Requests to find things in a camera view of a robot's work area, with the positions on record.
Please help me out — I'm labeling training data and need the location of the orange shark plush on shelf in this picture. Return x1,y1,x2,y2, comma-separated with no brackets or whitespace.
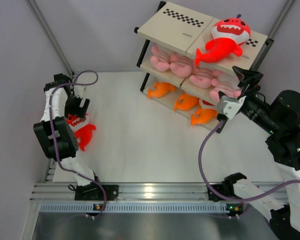
147,81,175,99

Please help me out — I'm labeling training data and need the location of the orange shark plush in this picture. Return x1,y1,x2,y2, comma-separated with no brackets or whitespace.
173,93,199,112
190,99,218,126
147,81,175,99

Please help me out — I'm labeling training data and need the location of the aluminium mounting rail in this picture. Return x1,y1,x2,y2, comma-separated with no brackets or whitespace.
30,182,210,202

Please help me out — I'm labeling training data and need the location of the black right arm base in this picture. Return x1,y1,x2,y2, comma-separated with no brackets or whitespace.
206,183,243,204

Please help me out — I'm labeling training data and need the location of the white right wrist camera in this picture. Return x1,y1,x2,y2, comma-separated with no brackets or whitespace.
216,91,247,120

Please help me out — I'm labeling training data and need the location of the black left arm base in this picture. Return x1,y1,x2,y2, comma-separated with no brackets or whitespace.
68,183,119,201

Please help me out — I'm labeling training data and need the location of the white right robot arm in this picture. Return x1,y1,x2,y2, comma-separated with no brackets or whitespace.
217,66,300,240

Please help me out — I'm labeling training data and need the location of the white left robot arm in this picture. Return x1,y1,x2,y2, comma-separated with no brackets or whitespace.
33,73,103,200

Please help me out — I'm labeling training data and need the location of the grey slotted cable duct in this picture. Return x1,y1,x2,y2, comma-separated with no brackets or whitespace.
40,202,231,214

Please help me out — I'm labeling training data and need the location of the beige three-tier shelf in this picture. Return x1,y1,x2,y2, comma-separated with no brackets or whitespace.
134,1,272,132

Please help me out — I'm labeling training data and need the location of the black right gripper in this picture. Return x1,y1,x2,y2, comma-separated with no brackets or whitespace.
231,65,281,134

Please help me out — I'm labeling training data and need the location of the pink striped plush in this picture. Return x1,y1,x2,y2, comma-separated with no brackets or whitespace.
189,67,222,89
209,73,242,103
150,44,176,72
169,52,197,78

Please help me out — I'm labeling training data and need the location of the red shark plush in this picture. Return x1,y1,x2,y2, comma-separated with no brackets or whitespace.
194,14,251,66
66,113,97,152

